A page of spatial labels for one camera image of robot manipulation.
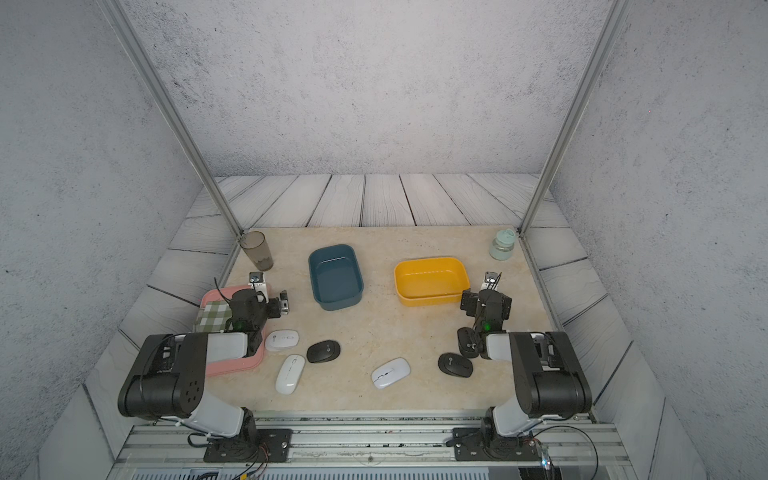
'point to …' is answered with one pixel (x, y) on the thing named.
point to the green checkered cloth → (213, 317)
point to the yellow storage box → (430, 281)
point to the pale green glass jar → (503, 244)
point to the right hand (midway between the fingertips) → (488, 290)
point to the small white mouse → (278, 340)
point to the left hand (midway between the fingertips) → (273, 291)
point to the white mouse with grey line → (391, 373)
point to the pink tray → (250, 364)
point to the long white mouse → (290, 374)
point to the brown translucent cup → (255, 245)
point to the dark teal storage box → (335, 276)
